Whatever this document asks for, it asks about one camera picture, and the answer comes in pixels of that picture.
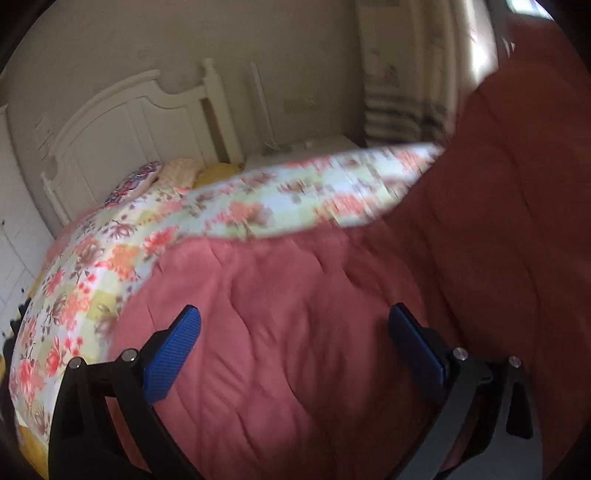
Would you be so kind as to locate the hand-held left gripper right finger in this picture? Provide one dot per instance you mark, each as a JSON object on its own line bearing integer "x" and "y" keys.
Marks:
{"x": 413, "y": 346}

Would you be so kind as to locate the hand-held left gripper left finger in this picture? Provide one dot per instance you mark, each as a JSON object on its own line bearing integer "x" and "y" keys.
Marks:
{"x": 173, "y": 350}

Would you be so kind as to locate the pink quilt with floral reverse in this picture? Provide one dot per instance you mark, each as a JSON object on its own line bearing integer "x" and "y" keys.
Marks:
{"x": 295, "y": 323}

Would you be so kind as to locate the multicoloured patterned pillow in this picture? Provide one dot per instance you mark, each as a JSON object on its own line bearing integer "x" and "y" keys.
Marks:
{"x": 134, "y": 182}

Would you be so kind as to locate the cream floral pillow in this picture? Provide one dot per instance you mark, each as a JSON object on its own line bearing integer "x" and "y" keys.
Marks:
{"x": 182, "y": 173}

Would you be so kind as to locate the yellow pillow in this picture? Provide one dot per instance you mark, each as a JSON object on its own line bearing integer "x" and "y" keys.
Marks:
{"x": 217, "y": 174}

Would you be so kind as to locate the white nightstand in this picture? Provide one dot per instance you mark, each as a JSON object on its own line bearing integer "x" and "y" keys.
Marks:
{"x": 300, "y": 150}

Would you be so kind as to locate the white wooden headboard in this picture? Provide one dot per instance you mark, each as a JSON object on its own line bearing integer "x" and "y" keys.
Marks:
{"x": 138, "y": 124}

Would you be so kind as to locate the striped beige curtain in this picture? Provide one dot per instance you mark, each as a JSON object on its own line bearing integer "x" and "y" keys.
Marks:
{"x": 406, "y": 78}

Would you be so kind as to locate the wall power outlet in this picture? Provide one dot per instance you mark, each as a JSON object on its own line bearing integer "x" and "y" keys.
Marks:
{"x": 301, "y": 105}

